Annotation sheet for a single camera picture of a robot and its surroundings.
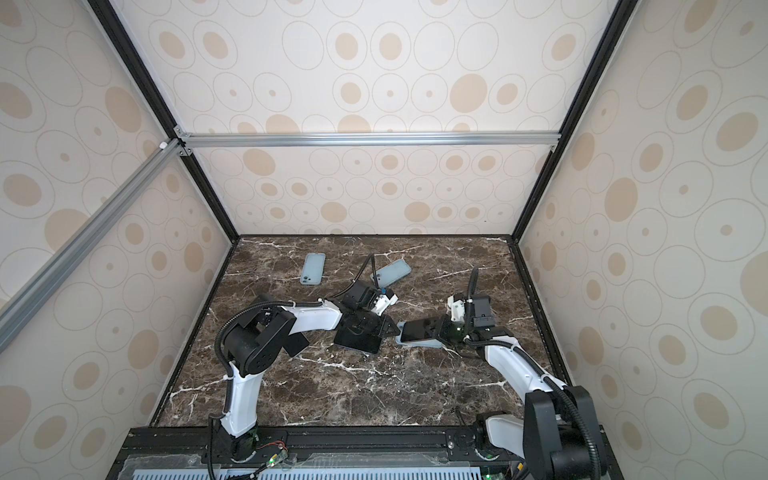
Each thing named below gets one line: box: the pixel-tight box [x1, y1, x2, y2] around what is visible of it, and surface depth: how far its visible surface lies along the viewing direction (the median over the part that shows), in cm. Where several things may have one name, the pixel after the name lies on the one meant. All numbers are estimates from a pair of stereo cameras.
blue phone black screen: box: [334, 318, 386, 354], surface depth 86 cm
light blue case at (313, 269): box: [300, 253, 326, 285], surface depth 112 cm
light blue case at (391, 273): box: [370, 259, 412, 288], surface depth 111 cm
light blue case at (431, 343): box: [395, 321, 443, 349], surface depth 94 cm
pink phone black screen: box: [400, 317, 441, 343], surface depth 97 cm
